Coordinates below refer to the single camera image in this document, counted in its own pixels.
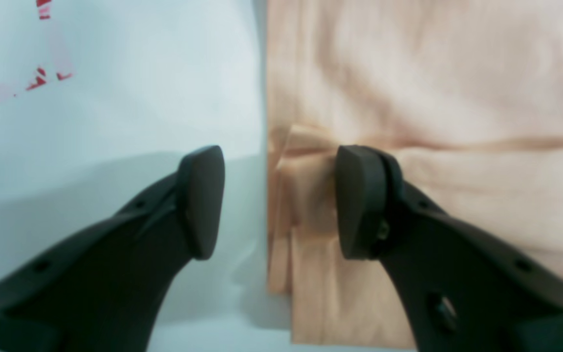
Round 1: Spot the peach T-shirt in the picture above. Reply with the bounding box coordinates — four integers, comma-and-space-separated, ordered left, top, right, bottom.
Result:
267, 0, 563, 349

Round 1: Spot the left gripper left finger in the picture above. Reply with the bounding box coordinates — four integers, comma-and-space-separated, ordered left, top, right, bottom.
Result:
0, 146, 225, 352

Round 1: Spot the red tape marking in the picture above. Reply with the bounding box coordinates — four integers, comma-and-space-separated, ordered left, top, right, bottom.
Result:
0, 0, 74, 105

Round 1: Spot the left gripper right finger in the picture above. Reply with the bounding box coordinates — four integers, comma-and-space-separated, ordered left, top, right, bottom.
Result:
335, 145, 563, 352

